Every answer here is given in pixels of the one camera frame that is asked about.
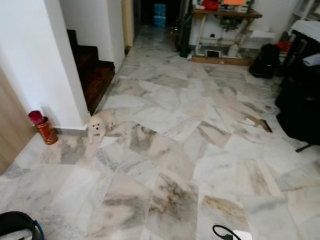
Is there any red tin can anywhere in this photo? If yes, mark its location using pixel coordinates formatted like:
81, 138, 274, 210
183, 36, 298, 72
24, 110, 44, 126
28, 110, 60, 146

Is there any white fluffy dog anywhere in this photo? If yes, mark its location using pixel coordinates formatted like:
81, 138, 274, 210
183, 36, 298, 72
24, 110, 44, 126
86, 109, 117, 145

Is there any black round bin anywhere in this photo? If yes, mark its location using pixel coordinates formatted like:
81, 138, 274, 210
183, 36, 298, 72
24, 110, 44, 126
0, 211, 45, 240

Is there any dark wooden staircase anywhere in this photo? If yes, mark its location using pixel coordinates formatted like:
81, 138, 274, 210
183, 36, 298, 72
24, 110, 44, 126
67, 29, 116, 115

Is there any blue container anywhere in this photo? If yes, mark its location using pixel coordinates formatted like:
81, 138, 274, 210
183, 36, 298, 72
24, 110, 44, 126
153, 3, 167, 29

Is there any red item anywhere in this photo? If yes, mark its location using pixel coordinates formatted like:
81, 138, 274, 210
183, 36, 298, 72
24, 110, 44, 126
202, 0, 221, 11

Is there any wooden work table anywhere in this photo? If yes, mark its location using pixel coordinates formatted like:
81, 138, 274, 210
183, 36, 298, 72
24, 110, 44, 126
190, 7, 264, 66

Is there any orange item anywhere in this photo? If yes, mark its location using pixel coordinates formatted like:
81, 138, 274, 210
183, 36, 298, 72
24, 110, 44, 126
222, 0, 249, 7

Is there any dark gold long box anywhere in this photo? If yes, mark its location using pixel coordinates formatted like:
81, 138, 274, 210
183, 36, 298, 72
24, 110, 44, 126
258, 119, 274, 134

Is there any black canister appliance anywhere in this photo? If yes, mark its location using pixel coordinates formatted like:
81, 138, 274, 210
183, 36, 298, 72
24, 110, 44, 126
249, 43, 282, 80

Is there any red plastic bag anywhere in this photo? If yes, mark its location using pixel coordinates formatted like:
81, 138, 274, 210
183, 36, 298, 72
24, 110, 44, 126
277, 41, 292, 53

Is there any large black soft bag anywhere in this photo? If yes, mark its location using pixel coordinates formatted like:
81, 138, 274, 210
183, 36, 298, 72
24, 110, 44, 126
275, 74, 320, 146

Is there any grey bag with blue print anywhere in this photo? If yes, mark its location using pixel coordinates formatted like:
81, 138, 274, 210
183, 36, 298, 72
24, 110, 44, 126
302, 53, 320, 67

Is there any white lace tablecloth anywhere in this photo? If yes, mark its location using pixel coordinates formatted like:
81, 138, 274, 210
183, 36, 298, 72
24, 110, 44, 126
290, 19, 320, 44

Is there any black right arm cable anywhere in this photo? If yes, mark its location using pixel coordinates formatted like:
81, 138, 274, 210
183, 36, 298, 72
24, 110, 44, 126
212, 224, 237, 240

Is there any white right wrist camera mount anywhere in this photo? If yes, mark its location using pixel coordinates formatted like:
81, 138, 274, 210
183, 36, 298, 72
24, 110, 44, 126
230, 231, 254, 240

